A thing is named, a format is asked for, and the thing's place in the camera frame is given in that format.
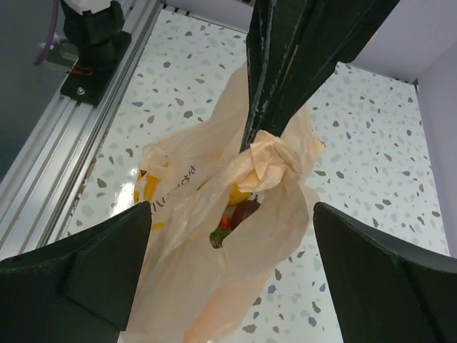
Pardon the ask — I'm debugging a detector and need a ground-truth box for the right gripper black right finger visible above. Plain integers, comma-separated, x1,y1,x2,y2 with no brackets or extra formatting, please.
313,202,456,342

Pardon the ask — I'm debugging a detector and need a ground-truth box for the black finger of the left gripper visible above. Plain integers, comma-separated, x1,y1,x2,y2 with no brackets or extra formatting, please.
241,0,398,150

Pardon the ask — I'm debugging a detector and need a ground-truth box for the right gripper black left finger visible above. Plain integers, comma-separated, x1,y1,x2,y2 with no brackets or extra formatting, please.
1,202,151,343

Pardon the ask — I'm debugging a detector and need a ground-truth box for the fake yellow banana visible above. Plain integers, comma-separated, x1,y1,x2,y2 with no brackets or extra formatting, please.
134,167,169,229

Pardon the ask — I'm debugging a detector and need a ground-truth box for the fake yellow lemon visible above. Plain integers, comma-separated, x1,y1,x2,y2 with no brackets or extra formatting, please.
228,184,252,207

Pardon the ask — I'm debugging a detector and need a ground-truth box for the orange translucent plastic bag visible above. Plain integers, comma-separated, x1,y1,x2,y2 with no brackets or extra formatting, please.
121,66,324,342

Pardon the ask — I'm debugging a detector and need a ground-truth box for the fake dark purple plum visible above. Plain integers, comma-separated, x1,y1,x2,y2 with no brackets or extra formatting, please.
231,199,260,230

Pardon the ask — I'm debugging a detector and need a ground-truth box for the aluminium rail frame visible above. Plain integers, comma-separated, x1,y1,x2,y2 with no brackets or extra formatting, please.
1,1,162,259

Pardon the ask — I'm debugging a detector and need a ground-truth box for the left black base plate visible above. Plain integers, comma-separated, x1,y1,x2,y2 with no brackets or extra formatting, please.
60,31,131,106

